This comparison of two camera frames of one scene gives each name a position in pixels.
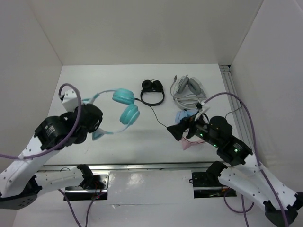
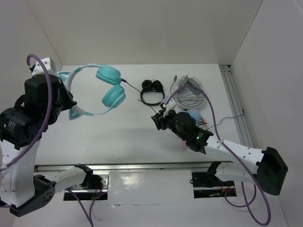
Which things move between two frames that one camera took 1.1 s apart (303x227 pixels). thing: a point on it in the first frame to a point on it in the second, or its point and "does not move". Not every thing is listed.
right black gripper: [176, 130] to [159, 118]
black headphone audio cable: [153, 110] to [138, 89]
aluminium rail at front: [75, 167] does not move
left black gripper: [98, 123] to [69, 102]
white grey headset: [187, 92] does not move
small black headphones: [152, 86] does not move
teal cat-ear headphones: [129, 115] to [113, 95]
